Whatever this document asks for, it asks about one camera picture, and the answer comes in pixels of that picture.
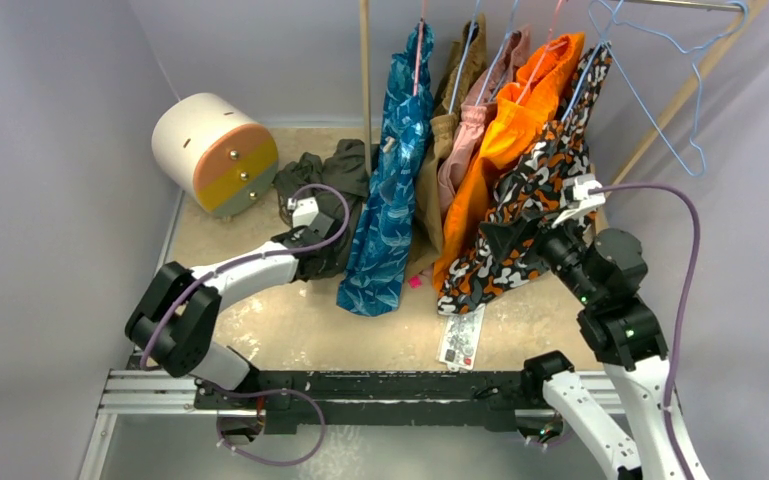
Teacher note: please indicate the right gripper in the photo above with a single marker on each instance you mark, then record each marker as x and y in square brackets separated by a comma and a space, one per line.
[529, 232]

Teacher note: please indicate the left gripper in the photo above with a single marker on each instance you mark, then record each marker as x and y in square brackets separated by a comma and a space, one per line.
[296, 233]

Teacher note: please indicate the olive green shorts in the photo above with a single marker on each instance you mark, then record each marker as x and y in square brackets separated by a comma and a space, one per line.
[341, 176]

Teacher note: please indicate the light blue hanger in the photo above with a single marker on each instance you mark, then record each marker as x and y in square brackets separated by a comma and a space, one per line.
[664, 53]

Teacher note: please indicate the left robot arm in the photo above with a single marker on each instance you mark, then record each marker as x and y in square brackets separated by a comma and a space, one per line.
[174, 321]

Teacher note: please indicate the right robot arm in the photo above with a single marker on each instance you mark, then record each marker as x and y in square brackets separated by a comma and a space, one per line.
[624, 335]

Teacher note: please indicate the camouflage orange black shorts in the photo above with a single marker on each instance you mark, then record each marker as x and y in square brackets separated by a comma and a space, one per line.
[558, 152]

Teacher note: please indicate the blue patterned shorts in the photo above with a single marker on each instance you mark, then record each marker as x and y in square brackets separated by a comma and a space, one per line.
[375, 272]

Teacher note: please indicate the pink shorts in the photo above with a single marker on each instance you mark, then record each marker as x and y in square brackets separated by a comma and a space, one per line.
[478, 109]

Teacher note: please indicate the blue hanger of brown shorts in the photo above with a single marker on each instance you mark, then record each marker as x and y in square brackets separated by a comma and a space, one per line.
[466, 45]

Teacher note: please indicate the blue hanger of camouflage shorts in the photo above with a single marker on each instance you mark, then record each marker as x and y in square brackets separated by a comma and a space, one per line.
[583, 79]

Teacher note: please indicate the pink hanger of orange shorts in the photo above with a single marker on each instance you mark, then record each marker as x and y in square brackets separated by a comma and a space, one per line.
[545, 49]

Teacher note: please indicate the white printed tag card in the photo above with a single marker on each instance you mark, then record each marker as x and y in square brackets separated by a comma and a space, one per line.
[460, 339]

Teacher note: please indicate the round pastel drawer box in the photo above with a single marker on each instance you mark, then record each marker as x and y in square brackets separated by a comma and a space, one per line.
[222, 158]

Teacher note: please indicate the wooden clothes rack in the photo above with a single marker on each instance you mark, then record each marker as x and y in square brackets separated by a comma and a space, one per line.
[365, 79]

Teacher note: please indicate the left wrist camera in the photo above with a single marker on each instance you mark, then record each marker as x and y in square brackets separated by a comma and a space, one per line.
[303, 211]

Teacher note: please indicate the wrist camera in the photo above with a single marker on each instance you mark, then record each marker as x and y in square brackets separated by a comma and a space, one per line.
[303, 211]
[581, 196]

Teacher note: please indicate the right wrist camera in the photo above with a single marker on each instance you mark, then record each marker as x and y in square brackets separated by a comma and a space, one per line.
[581, 196]

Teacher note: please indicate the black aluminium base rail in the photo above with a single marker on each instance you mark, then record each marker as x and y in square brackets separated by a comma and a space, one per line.
[286, 400]

